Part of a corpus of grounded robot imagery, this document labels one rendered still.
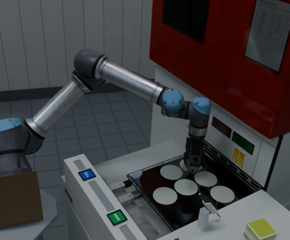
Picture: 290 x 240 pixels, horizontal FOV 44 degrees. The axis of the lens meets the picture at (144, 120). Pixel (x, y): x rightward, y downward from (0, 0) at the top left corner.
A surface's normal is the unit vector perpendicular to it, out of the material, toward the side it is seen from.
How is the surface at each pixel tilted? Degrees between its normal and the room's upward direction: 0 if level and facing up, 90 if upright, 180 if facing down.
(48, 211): 0
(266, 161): 90
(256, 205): 0
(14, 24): 90
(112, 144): 0
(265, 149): 90
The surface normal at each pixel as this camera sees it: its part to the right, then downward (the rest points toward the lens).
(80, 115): 0.05, -0.84
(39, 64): 0.28, 0.53
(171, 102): -0.13, -0.19
